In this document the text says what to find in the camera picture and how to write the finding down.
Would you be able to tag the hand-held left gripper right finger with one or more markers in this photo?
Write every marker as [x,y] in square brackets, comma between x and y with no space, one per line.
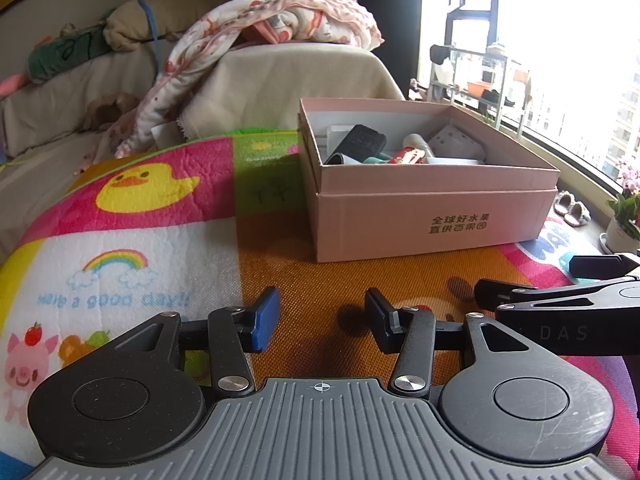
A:
[377,317]

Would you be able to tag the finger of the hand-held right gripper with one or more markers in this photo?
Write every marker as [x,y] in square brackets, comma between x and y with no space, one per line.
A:
[600,266]
[530,296]

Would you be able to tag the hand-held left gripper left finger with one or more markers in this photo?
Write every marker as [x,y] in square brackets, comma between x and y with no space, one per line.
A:
[265,317]

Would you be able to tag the pink cardboard box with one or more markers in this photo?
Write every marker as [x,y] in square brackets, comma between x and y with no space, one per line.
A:
[400,215]

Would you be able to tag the white box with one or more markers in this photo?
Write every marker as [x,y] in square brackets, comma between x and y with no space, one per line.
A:
[457,141]

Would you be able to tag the potted flowering plant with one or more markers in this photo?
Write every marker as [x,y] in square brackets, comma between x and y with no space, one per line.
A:
[625,210]

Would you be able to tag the colourful printed play mat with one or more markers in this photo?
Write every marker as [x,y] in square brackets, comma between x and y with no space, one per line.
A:
[150,240]

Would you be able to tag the flat white item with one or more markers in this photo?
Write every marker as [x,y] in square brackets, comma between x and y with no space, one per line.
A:
[455,161]

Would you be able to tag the teal item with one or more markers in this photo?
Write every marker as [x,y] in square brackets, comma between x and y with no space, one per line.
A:
[375,161]

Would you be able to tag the black device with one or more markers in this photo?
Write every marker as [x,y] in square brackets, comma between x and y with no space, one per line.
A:
[362,140]

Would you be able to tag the white bottle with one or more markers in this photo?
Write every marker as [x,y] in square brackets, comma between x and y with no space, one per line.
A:
[415,141]

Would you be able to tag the metal rack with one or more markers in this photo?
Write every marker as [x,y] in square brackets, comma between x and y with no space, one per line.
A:
[500,90]

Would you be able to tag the orange basin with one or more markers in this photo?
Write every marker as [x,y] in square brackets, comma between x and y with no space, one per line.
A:
[480,88]

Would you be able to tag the beige covered sofa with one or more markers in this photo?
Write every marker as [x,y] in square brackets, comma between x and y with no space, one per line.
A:
[300,75]

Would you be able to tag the black and white object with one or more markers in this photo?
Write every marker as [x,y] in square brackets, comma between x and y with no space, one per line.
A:
[440,57]

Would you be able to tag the brown plush toy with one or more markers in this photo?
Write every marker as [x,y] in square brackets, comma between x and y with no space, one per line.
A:
[107,110]

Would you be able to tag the pink printed blanket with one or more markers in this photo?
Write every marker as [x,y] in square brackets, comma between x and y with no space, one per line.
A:
[210,35]

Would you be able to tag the dark curtain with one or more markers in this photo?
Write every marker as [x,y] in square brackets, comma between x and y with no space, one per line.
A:
[385,10]

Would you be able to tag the beige pillow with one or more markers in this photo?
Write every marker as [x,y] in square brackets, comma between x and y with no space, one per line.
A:
[130,20]

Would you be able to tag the green plush toy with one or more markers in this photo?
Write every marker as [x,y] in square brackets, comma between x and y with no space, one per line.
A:
[55,55]

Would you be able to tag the pink plush toy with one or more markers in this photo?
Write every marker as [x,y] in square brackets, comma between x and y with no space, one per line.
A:
[11,85]

